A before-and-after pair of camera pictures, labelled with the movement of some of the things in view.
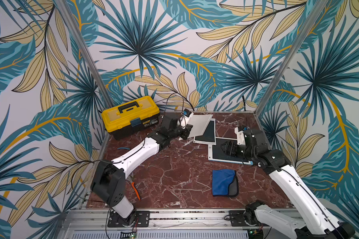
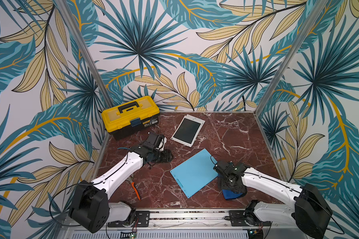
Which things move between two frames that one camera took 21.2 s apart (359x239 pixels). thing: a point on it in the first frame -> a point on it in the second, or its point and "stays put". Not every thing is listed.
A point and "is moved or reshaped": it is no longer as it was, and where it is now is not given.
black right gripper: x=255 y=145 -> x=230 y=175
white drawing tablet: x=199 y=123 is moved or reshaped
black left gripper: x=185 y=136 -> x=167 y=158
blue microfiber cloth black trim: x=225 y=182 is moved or reshaped
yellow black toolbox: x=141 y=112 stays put
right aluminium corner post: x=316 y=14 stays put
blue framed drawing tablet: x=225 y=150 -> x=195 y=173
